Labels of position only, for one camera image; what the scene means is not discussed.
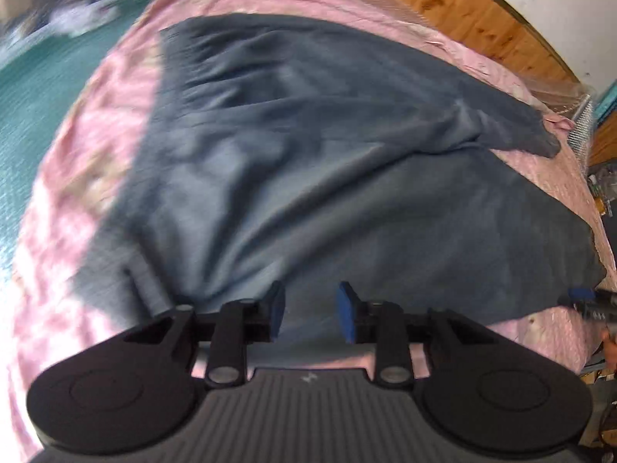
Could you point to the white plastic bag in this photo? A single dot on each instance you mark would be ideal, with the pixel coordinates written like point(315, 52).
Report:
point(84, 17)

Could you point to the wooden headboard with gold trim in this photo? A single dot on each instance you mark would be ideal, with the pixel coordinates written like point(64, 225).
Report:
point(482, 14)

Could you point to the grey pants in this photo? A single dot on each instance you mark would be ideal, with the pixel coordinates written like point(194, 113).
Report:
point(313, 178)

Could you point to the pink bear printed blanket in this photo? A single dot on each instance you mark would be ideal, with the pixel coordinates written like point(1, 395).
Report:
point(62, 193)

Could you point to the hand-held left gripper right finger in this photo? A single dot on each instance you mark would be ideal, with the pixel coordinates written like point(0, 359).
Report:
point(346, 311)

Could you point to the person's right hand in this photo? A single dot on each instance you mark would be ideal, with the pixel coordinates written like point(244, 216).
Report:
point(611, 347)

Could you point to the green mat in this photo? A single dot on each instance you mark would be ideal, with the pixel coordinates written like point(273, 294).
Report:
point(43, 87)

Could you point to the wooden board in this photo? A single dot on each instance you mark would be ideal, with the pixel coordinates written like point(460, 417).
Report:
point(606, 140)

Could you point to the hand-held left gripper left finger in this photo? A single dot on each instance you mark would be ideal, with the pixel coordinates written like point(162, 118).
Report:
point(275, 309)

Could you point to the clear bubble wrap sheet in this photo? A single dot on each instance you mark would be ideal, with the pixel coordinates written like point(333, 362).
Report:
point(409, 9)

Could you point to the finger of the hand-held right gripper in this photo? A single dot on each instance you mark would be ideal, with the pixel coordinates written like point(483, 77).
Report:
point(581, 295)

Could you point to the teal rolled mat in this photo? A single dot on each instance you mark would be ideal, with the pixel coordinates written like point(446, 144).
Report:
point(608, 101)

